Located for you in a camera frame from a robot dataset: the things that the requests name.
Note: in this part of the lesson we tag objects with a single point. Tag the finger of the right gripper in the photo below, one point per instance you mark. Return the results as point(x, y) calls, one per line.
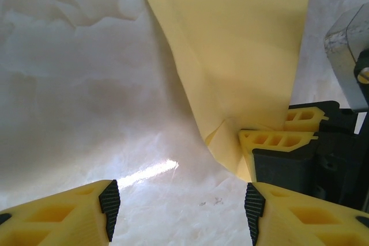
point(311, 120)
point(282, 165)

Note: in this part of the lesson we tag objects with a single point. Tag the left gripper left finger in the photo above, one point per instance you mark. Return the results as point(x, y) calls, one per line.
point(57, 217)

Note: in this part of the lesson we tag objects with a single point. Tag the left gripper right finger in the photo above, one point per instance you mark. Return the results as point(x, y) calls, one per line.
point(302, 220)

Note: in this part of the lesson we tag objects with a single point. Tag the yellow paper sheet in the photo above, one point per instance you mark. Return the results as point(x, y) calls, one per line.
point(230, 56)

